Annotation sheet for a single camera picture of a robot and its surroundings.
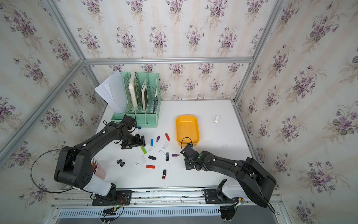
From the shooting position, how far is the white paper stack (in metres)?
0.92

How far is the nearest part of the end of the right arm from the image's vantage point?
0.60 metres

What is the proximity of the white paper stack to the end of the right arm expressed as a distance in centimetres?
61
